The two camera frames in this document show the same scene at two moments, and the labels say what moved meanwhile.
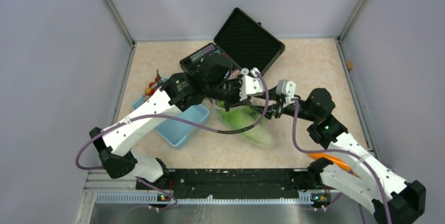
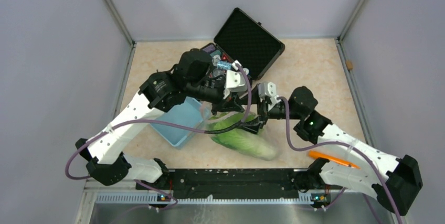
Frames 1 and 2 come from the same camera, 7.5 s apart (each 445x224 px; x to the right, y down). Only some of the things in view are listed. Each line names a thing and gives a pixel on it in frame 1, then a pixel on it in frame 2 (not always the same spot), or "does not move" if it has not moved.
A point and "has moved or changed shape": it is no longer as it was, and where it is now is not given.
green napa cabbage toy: (248, 122) has moved or changed shape
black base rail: (257, 183) does not move
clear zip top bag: (247, 121) has moved or changed shape
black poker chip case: (242, 40) does not move
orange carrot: (336, 161) does not move
